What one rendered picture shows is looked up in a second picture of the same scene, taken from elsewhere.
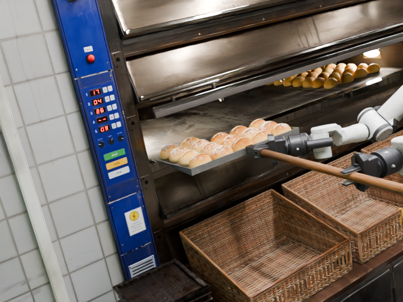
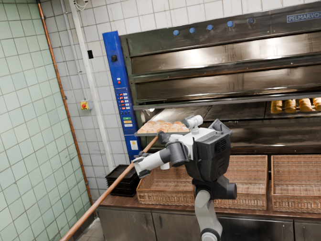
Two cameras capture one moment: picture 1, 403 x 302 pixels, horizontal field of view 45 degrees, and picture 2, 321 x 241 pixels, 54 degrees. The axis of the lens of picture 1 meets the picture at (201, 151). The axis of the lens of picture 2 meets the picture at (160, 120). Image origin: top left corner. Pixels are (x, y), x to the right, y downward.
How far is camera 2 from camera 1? 240 cm
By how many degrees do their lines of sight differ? 51
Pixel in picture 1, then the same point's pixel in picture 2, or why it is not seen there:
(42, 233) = (103, 136)
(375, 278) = not seen: hidden behind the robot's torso
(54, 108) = (109, 97)
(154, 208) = (144, 143)
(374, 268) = not seen: hidden behind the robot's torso
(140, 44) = (141, 78)
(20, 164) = (97, 113)
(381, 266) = not seen: hidden behind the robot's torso
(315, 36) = (240, 85)
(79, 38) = (115, 74)
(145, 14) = (143, 67)
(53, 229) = (108, 137)
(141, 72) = (141, 89)
